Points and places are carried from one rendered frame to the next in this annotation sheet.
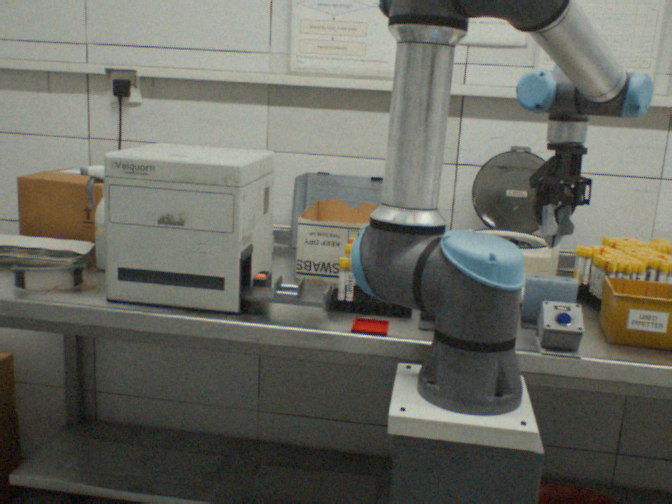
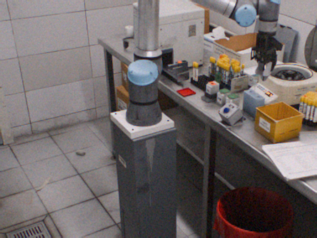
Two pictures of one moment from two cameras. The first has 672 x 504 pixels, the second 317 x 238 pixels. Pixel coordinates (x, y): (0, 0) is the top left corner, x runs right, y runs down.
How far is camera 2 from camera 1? 1.71 m
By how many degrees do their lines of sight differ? 49
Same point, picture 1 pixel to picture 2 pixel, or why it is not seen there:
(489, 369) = (132, 109)
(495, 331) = (134, 97)
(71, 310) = (124, 58)
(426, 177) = (142, 38)
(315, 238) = (217, 51)
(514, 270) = (138, 78)
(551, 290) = (249, 99)
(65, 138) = not seen: outside the picture
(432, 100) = (142, 10)
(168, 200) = not seen: hidden behind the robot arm
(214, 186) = not seen: hidden behind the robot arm
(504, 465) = (127, 141)
